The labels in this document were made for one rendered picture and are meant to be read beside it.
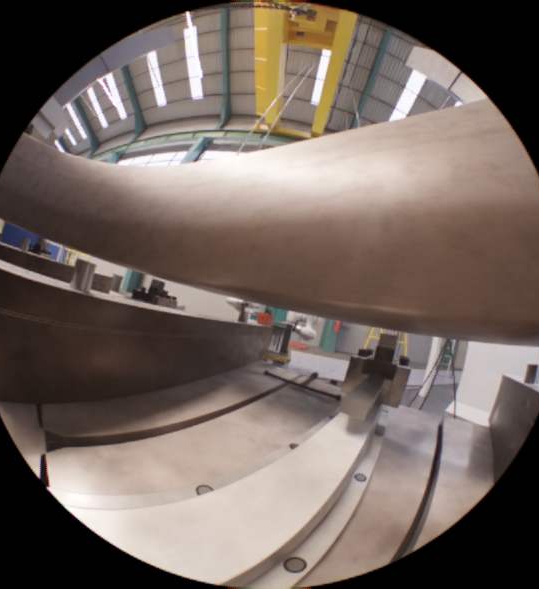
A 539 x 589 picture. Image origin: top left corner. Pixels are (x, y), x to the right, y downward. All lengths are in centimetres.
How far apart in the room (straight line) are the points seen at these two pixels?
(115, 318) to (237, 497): 59
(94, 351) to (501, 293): 110
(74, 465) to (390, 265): 94
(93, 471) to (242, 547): 37
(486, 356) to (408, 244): 262
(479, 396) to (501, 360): 53
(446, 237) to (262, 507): 68
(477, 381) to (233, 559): 297
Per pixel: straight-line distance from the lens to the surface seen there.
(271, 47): 1108
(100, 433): 66
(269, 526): 36
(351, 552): 56
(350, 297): 50
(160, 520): 34
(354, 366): 104
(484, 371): 301
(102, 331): 67
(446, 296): 48
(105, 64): 491
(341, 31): 1075
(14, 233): 523
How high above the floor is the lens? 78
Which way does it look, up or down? 7 degrees up
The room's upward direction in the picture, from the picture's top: 15 degrees clockwise
